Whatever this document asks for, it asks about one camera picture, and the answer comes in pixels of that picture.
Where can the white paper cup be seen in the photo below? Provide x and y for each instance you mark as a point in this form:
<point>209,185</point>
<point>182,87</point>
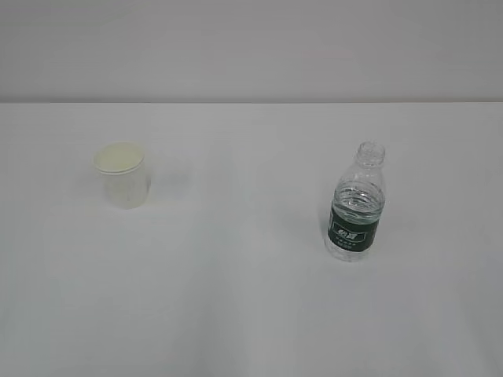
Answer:
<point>125,178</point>

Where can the clear water bottle green label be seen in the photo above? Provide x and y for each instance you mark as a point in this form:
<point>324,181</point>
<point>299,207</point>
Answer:
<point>357,205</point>

